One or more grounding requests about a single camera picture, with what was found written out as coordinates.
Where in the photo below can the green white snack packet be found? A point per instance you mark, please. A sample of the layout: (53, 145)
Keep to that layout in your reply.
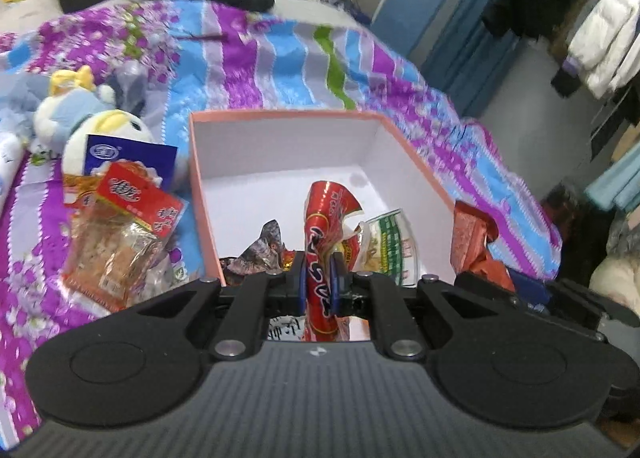
(387, 247)

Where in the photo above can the blue white plush toy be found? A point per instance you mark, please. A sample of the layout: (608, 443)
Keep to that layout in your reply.
(77, 107)

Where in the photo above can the red long snack packet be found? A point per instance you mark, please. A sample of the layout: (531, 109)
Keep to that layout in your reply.
(328, 203)

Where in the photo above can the orange red snack packet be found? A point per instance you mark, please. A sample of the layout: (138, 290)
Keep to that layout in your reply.
(473, 231)

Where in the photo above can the red label dried tofu pack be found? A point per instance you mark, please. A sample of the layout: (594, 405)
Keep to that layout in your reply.
(119, 235)

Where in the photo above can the white puffer jacket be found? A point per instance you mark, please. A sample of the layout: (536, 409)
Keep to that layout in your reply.
(604, 52)

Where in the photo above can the dark foil snack packet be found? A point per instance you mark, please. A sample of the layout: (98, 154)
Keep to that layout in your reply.
(267, 253)

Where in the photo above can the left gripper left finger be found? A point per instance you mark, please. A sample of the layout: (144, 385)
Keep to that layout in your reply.
(258, 299)

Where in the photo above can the blue hanging curtain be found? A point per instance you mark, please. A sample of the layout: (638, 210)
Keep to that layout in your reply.
(467, 62)

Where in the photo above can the pink cardboard box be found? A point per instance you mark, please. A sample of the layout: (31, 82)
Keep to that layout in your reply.
(249, 167)

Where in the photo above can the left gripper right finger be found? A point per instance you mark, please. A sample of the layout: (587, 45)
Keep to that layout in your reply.
(375, 298)

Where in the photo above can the blue snack packet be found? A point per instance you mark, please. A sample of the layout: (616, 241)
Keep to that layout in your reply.
(156, 161)

